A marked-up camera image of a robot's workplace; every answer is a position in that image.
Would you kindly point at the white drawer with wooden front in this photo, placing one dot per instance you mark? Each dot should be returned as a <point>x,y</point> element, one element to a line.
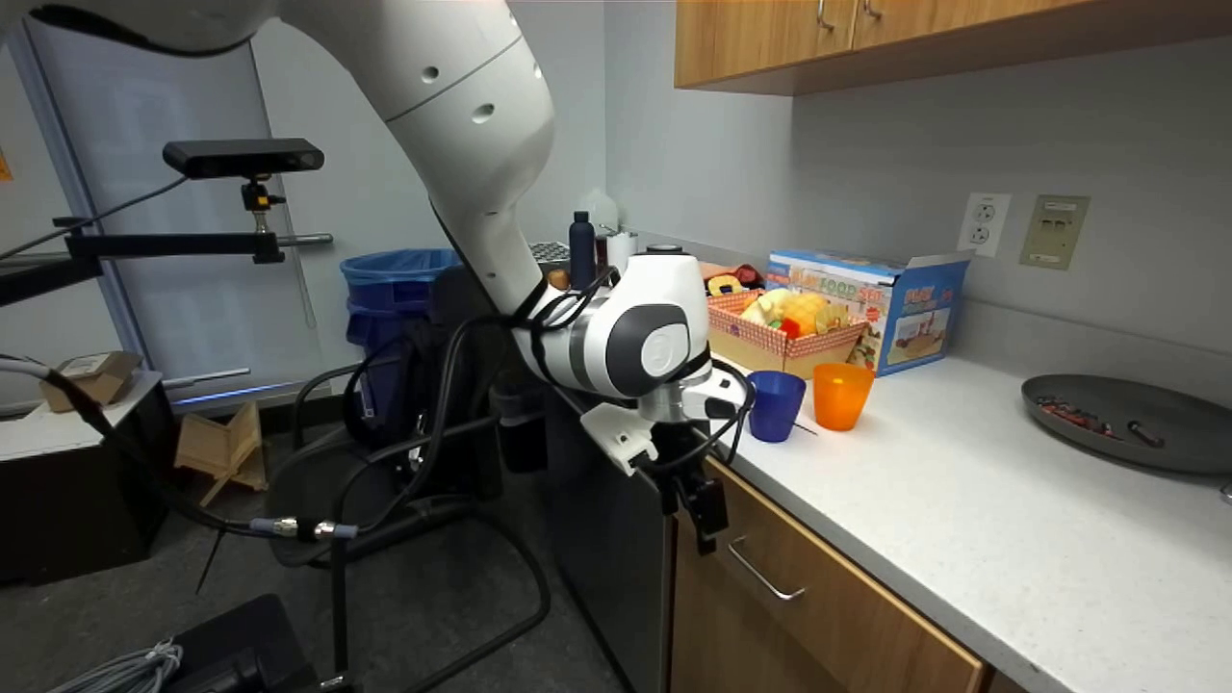
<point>833,616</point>

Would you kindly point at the black undercounter panel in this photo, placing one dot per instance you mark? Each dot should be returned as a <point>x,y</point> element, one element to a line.
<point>616,553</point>

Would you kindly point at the blue trash bin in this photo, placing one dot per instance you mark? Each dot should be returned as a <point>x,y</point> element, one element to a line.
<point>385,291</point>

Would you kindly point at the yellow plush toy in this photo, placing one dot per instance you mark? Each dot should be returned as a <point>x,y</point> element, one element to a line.
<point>801,311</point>

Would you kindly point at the orange plastic cup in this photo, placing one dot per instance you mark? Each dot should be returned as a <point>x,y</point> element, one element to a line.
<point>841,399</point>

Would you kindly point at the toy food pile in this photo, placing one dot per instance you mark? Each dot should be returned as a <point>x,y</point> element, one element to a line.
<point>733,277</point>

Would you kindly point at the dark round pan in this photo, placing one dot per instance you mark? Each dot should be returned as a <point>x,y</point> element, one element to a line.
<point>1128,426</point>

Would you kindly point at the blue plastic cup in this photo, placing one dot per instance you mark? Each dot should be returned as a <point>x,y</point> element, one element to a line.
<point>779,409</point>

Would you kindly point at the black side table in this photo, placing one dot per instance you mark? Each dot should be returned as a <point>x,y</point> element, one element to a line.
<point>63,494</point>

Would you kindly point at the black bar camera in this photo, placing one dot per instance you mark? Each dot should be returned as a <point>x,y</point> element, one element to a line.
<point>245,155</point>

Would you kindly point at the beige wall switch plate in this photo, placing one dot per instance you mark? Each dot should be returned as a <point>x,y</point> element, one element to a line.
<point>1058,232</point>

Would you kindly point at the small cardboard box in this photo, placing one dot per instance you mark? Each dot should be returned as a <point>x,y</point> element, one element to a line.
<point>92,383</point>

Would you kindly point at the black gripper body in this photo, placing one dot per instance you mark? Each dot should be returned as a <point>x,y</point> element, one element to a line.
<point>684,462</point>

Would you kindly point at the black camera stand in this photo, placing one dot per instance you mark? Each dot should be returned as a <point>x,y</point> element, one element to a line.
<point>194,243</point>

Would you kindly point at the white wall outlet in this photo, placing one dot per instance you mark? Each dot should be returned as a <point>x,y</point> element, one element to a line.
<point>984,224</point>

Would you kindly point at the black case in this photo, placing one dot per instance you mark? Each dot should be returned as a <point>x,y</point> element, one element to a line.
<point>245,649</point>

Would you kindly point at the folded cardboard piece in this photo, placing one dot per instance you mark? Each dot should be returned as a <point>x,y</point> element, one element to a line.
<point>221,449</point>

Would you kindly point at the dark blue bottle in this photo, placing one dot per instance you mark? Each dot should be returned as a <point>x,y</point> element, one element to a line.
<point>583,252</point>

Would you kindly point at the wooden wall cabinet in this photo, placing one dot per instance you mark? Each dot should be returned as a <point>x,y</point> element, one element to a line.
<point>770,41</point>

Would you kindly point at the light wooden toy crate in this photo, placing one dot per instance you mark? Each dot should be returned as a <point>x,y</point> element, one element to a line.
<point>770,347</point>

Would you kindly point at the small brown round object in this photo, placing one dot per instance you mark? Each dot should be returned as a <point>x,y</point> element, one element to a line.
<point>558,273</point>

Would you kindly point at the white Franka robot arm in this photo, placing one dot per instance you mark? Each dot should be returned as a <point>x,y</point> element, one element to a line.
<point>462,102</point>

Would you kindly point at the black metal frame chair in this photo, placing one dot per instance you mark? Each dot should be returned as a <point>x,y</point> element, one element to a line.
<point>340,600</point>

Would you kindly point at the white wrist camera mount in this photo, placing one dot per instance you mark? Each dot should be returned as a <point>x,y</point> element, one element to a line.
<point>620,436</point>

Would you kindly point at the colourful printed cardboard box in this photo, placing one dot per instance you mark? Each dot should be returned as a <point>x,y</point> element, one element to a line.
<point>918,311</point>

